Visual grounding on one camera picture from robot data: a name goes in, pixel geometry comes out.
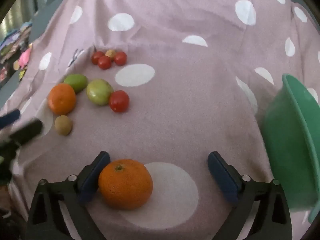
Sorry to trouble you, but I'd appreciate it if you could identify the pink plastic toy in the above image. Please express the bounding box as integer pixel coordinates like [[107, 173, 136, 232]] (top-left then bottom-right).
[[19, 47, 32, 69]]

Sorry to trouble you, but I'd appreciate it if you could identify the green oval fruit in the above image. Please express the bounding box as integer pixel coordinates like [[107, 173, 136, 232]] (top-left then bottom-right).
[[63, 74, 88, 93]]

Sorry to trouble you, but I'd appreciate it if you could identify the colourful printed cloth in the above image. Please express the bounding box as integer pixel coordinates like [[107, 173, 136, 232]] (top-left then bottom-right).
[[0, 22, 33, 64]]

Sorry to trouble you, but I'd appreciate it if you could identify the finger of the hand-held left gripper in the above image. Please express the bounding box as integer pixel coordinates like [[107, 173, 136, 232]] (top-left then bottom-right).
[[0, 109, 21, 128], [9, 119, 44, 146]]

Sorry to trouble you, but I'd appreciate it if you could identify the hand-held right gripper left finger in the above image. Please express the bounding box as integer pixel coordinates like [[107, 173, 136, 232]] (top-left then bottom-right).
[[26, 151, 111, 240]]

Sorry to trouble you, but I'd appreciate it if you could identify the small olive round fruit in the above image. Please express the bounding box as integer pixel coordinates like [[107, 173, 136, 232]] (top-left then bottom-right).
[[54, 115, 73, 136]]

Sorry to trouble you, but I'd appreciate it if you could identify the green plastic bowl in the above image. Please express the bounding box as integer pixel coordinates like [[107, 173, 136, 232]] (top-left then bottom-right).
[[260, 73, 320, 224]]

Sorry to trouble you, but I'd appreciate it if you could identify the orange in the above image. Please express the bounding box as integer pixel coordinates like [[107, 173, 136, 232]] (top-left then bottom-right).
[[48, 83, 76, 116], [98, 159, 154, 211]]

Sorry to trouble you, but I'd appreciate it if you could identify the green round tomato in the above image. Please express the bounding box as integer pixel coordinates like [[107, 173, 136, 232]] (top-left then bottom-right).
[[86, 79, 114, 106]]

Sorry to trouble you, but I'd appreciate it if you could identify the grey-green bed sheet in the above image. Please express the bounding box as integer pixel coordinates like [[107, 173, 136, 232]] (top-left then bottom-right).
[[29, 0, 65, 43]]

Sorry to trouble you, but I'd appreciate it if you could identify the small red cherry tomato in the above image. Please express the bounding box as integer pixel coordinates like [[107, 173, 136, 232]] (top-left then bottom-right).
[[114, 52, 127, 66], [91, 51, 105, 65], [98, 56, 112, 70]]

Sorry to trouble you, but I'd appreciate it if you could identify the pink polka dot blanket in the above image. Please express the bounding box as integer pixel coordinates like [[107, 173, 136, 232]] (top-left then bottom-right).
[[0, 0, 320, 240]]

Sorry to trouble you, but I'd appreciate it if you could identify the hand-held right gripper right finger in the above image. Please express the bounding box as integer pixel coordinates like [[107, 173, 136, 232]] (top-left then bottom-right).
[[207, 151, 293, 240]]

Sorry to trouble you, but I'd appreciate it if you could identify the large red tomato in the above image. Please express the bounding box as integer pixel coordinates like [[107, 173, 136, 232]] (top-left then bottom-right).
[[109, 90, 130, 113]]

